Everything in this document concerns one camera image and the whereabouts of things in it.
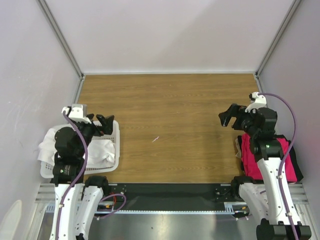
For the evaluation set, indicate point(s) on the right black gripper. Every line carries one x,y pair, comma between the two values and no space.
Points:
238,118

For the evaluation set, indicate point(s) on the white laundry basket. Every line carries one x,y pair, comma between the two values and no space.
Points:
46,170

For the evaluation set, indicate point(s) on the black folded t shirt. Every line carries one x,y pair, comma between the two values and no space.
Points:
297,165

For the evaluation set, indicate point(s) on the white crumpled t shirt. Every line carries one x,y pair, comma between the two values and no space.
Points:
101,152

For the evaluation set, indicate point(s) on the aluminium frame rail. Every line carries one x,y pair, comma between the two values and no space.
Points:
170,211

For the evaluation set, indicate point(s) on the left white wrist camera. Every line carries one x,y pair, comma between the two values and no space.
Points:
77,113

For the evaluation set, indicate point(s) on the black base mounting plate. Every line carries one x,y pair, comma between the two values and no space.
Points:
170,197

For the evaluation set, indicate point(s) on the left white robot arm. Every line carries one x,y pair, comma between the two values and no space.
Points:
76,199

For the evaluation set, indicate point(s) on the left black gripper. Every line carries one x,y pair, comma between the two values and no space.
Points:
106,123

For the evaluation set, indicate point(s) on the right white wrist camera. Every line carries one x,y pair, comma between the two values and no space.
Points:
257,100

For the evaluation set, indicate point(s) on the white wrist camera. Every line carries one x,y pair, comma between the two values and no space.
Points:
77,113
257,100

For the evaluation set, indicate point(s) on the white folded t shirt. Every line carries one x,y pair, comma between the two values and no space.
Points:
238,149

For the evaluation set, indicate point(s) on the pink t shirt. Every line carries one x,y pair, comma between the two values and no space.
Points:
287,165

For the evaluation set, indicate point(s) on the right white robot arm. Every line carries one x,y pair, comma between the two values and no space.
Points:
275,214

